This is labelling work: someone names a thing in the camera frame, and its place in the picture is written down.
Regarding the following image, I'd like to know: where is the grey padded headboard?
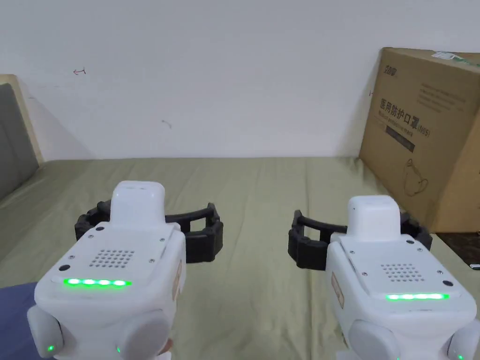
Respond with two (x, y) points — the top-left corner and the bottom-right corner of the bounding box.
(0, 74), (45, 209)

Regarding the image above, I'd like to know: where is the dark blue garment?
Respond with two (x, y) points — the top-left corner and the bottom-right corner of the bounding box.
(0, 283), (39, 360)

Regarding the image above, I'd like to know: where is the large brown cardboard carton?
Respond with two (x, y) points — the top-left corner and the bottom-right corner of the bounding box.
(359, 46), (480, 234)

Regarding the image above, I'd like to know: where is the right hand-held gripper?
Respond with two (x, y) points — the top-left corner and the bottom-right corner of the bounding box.
(287, 194), (480, 360)

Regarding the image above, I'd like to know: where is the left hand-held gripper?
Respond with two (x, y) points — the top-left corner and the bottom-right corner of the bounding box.
(27, 180), (225, 360)

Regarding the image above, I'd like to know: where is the bed with pale green sheet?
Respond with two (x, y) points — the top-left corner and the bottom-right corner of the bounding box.
(0, 155), (480, 360)

